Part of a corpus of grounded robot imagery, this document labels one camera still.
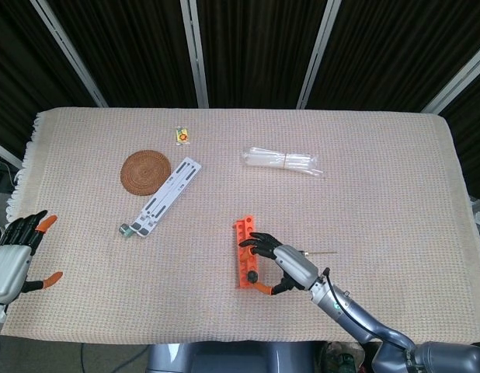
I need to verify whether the white folding laptop stand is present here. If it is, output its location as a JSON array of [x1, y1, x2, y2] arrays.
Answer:
[[130, 156, 203, 237]]

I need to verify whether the grey robot torso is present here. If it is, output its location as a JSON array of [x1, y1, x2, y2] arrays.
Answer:
[[146, 341, 317, 373]]

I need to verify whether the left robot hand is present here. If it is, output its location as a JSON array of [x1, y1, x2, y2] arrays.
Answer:
[[0, 209, 64, 306]]

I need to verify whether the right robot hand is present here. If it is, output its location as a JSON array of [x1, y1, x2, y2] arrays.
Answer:
[[238, 232, 329, 297]]

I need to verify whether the round woven rattan coaster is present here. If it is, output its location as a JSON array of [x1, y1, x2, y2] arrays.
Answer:
[[120, 149, 172, 194]]

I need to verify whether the dark floor clutter bag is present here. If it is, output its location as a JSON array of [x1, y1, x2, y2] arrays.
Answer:
[[319, 341, 365, 373]]

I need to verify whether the orange screwdriver holder rack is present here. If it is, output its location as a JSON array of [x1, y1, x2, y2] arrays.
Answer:
[[235, 214, 262, 290]]

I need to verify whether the white aluminium partition post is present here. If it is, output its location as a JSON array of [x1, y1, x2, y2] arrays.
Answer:
[[296, 0, 342, 110], [0, 138, 23, 169], [180, 0, 209, 109], [30, 0, 109, 109], [420, 50, 480, 114]]

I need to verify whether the beige woven tablecloth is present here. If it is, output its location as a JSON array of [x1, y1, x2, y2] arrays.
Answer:
[[0, 107, 480, 353]]

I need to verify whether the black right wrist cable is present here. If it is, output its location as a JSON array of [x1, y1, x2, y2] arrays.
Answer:
[[322, 267, 381, 343]]

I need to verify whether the bundle of clear straws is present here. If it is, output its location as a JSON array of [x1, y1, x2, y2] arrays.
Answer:
[[241, 145, 325, 180]]

